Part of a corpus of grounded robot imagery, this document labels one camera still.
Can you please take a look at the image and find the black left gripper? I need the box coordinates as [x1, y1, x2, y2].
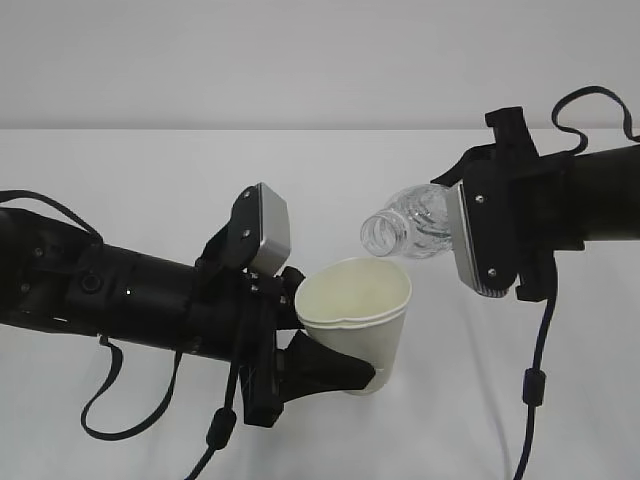
[227, 266, 376, 428]

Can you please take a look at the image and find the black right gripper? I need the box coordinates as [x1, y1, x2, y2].
[430, 106, 573, 300]

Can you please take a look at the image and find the white paper cup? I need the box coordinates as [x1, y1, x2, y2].
[294, 257, 412, 396]

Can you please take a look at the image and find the clear water bottle green label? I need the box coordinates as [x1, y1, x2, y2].
[360, 183, 452, 259]

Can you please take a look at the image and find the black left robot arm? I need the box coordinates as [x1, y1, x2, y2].
[1, 208, 375, 428]

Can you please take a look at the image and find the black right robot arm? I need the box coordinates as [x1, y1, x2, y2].
[433, 107, 639, 302]

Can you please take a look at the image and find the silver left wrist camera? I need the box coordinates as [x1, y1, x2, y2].
[221, 182, 291, 276]

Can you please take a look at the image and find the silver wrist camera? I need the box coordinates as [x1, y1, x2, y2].
[445, 163, 517, 298]
[221, 182, 291, 276]

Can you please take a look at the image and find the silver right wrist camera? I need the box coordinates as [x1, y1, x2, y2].
[445, 163, 517, 298]

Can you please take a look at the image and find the black left camera cable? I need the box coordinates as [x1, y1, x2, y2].
[0, 188, 239, 480]

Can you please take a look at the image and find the black camera cable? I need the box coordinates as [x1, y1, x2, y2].
[0, 188, 239, 480]
[509, 86, 640, 480]

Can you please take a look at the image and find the black right camera cable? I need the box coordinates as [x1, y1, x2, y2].
[509, 86, 640, 480]

